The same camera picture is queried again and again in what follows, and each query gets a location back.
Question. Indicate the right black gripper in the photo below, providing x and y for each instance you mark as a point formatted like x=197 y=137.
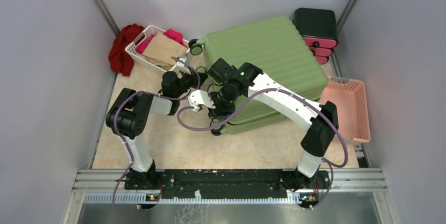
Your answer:
x=219 y=112

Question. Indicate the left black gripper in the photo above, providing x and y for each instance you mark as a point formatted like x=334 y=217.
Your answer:
x=193 y=77

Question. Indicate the green hard-shell suitcase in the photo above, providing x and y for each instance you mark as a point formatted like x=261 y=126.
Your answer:
x=275 y=46

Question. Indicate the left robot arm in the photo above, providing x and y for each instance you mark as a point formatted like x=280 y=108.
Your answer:
x=127 y=118

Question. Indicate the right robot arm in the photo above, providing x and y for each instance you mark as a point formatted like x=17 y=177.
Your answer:
x=241 y=85

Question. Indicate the tan folded cloth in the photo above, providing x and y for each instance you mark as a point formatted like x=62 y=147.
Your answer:
x=161 y=49

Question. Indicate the pink folded cloth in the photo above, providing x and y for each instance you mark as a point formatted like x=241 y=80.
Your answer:
x=171 y=34

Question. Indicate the white plastic basket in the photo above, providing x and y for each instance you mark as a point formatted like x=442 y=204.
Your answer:
x=139 y=58

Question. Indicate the red cloth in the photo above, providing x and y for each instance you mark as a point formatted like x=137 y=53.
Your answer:
x=120 y=61

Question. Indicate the black pink drawer cabinet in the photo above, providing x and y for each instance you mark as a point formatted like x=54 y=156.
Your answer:
x=318 y=29

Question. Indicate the pink plastic basket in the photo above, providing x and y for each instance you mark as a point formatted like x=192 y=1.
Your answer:
x=349 y=96

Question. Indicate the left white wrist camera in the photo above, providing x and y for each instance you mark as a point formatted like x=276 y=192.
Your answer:
x=182 y=64

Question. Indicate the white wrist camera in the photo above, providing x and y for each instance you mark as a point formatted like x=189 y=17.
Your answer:
x=182 y=64
x=199 y=98

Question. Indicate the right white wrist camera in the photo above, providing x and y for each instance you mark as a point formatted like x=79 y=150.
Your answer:
x=199 y=98

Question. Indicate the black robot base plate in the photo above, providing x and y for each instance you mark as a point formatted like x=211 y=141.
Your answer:
x=226 y=183

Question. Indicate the aluminium frame rail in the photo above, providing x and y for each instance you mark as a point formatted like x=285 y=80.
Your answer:
x=107 y=185

